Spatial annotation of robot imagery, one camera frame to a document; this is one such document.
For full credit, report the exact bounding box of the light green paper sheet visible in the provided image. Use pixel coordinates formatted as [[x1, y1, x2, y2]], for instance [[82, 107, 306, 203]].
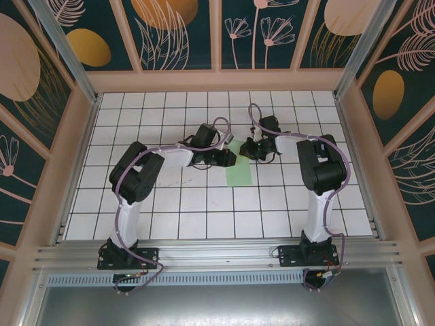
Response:
[[225, 139, 254, 187]]

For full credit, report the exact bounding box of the grey metal sheet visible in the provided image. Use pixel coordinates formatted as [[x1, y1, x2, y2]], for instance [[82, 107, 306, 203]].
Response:
[[33, 284, 414, 326]]

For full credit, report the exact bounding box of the aluminium mounting rail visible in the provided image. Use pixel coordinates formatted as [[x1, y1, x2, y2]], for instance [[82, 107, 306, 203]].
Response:
[[32, 237, 404, 273]]

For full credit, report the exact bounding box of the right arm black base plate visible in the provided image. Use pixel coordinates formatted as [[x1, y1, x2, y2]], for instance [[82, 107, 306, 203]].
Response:
[[277, 244, 341, 268]]

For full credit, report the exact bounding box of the slotted grey cable duct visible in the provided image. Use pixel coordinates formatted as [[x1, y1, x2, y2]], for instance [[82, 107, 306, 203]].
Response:
[[46, 270, 306, 287]]

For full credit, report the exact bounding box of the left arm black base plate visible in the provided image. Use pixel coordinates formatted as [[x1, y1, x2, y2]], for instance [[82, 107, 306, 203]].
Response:
[[97, 247, 160, 271]]

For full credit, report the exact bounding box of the aluminium frame post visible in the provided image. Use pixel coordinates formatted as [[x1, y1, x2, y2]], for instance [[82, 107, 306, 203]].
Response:
[[332, 0, 408, 100], [27, 0, 103, 105]]

